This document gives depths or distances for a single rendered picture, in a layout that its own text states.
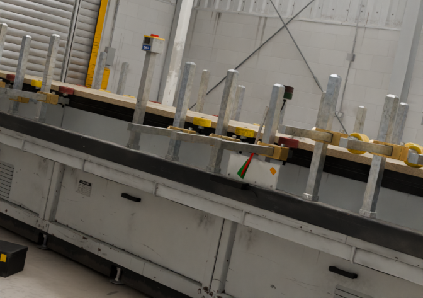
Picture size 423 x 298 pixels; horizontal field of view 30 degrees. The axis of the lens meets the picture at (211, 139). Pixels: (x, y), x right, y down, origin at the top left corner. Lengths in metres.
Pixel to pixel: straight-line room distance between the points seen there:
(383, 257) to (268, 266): 0.71
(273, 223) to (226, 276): 0.53
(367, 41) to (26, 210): 7.60
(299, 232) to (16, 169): 2.21
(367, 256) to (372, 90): 8.46
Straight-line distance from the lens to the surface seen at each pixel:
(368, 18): 11.49
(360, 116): 4.15
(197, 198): 3.35
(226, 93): 3.26
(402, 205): 3.01
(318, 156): 2.95
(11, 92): 4.03
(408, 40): 10.88
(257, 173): 3.11
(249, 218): 3.16
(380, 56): 11.27
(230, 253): 3.52
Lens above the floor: 1.01
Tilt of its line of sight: 3 degrees down
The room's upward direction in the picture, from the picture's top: 11 degrees clockwise
